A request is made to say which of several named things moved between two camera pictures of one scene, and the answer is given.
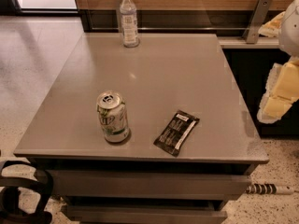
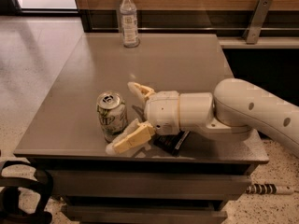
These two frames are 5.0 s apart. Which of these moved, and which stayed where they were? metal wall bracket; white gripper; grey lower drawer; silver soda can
Moved: white gripper
Stayed: silver soda can; grey lower drawer; metal wall bracket
